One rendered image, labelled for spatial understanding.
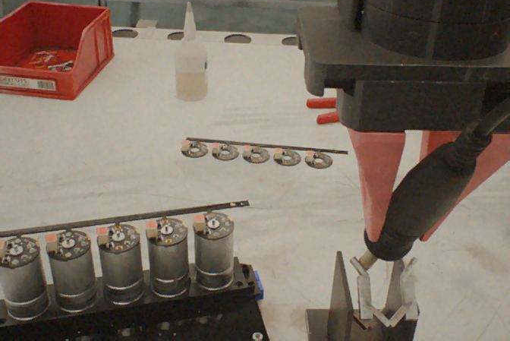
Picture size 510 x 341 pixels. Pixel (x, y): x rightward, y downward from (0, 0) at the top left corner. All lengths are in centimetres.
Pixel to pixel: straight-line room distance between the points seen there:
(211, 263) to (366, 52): 19
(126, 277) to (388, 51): 21
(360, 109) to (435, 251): 26
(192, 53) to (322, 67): 41
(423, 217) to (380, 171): 2
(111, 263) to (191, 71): 30
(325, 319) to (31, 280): 18
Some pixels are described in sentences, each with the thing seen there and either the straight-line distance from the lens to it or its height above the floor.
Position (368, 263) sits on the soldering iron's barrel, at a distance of 36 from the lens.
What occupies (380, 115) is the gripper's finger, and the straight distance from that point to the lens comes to 23.
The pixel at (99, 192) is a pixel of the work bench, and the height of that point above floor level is 75.
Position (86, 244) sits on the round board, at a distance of 37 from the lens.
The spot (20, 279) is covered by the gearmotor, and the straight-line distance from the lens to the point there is 37.
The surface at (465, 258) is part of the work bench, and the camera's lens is 47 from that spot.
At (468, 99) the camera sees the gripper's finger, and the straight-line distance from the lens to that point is 23.
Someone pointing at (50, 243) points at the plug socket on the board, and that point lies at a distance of 36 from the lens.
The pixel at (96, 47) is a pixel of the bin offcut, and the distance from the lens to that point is 70.
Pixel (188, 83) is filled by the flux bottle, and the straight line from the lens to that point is 63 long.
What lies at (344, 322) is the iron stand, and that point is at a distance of 33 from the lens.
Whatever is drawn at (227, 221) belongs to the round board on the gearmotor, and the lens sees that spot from 37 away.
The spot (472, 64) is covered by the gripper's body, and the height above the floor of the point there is 96.
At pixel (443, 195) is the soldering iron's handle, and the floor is 92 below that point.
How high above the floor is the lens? 105
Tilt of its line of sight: 32 degrees down
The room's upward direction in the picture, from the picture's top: 2 degrees clockwise
